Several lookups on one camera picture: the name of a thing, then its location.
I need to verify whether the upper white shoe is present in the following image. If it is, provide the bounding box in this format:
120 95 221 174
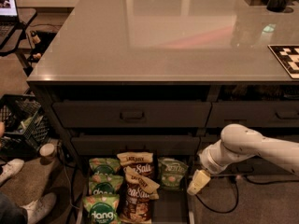
0 159 24 186

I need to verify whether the black floor cable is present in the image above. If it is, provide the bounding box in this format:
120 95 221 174
189 175 299 215

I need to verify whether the green dang bag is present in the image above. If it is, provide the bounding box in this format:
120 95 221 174
83 194 121 224
89 158 121 175
89 174 123 195

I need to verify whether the dark side desk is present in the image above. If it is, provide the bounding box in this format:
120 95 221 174
0 8 37 76

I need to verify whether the front green dang bag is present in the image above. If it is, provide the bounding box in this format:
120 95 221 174
83 194 121 224

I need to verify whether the black plastic crate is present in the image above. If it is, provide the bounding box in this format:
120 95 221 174
0 94 50 157

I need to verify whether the blue jeans leg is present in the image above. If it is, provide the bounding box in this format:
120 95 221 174
0 192 28 224

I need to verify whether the middle green dang bag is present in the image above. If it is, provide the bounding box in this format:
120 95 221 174
89 174 123 195

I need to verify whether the lower white shoe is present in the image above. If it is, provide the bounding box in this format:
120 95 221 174
23 192 57 224

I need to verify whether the open bottom left drawer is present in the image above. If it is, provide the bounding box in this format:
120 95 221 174
76 157 189 224

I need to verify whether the green jalapeno chip bag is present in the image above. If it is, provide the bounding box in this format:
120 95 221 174
158 157 188 190

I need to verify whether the back sea salt chip bag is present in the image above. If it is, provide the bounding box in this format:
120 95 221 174
117 152 155 179

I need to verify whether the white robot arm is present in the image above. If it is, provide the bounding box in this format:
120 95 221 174
187 124 299 195

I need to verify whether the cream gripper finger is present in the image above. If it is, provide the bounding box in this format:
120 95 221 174
187 183 201 195

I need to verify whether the front sea salt chip bag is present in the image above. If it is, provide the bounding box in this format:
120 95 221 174
120 167 160 224

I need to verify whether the open laptop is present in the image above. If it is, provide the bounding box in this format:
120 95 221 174
0 0 20 48

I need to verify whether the white shoe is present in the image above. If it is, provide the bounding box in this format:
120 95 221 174
23 192 57 224
0 159 24 186

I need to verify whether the top left drawer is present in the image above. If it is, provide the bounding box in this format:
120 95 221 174
52 101 211 128

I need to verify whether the white paper cup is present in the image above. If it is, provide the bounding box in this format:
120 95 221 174
39 143 57 161

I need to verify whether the sea salt chip bag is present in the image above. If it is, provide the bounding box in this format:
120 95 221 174
120 167 160 224
117 152 155 179

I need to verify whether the back green dang bag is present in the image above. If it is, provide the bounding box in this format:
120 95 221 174
89 158 121 175

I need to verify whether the black and white marker board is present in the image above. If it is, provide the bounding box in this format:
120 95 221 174
268 45 299 79

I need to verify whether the top right drawer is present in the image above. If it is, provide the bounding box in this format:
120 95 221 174
206 101 299 128

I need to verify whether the grey kitchen island cabinet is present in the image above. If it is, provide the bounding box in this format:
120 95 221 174
28 0 299 171

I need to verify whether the middle left drawer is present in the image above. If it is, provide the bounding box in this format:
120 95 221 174
71 135 200 156

